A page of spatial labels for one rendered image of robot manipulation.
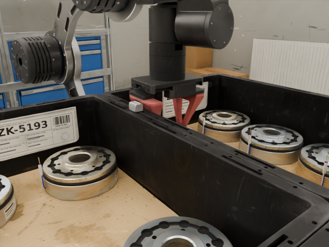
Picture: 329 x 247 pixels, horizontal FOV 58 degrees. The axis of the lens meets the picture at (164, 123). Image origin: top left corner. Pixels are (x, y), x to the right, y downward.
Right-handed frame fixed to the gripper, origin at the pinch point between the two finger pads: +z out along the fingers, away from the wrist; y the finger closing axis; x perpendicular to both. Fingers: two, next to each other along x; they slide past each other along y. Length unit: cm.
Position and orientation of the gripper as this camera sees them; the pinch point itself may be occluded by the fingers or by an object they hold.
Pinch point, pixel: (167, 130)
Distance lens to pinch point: 50.3
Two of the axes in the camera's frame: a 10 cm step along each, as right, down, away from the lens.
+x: -5.9, -2.9, 7.5
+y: 8.1, -2.1, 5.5
